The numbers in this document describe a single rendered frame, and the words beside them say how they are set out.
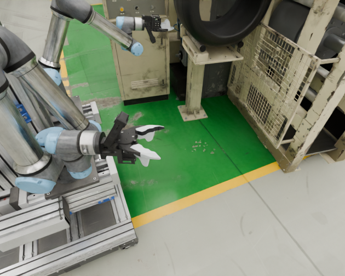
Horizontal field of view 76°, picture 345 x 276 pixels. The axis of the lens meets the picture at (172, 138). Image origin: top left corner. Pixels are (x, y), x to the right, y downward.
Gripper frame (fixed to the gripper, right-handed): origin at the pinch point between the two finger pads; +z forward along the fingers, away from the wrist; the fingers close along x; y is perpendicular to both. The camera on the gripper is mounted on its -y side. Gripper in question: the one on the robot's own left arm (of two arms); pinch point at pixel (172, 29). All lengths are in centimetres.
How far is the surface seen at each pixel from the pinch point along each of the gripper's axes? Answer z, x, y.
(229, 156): 56, -35, -95
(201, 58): 20.9, -8.8, -15.9
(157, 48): 6, 63, -38
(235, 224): 35, -94, -98
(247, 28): 46.8, -13.0, 6.7
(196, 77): 37, 28, -51
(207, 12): 35.1, 28.2, 4.0
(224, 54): 42.3, -0.8, -16.0
